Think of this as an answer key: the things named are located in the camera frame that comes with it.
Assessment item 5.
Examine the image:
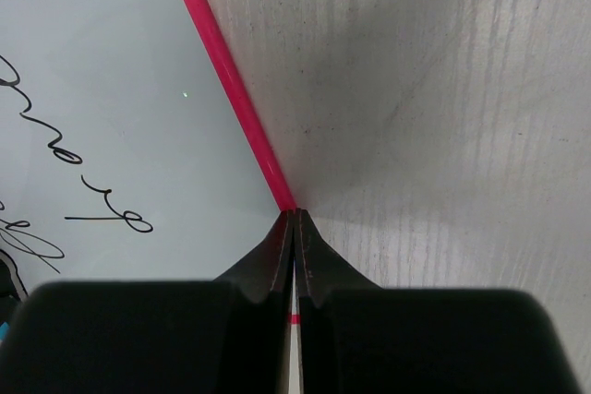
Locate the pink framed whiteboard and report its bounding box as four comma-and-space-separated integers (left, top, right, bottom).
1, 0, 279, 309

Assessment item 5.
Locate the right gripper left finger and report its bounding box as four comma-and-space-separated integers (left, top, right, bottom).
1, 211, 294, 393

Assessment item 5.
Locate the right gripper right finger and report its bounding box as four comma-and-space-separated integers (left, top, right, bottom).
294, 209, 580, 393

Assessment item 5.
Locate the blue bone-shaped eraser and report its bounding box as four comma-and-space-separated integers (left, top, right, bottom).
0, 322, 9, 341

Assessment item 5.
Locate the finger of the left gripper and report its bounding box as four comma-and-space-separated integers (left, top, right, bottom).
0, 251, 28, 320

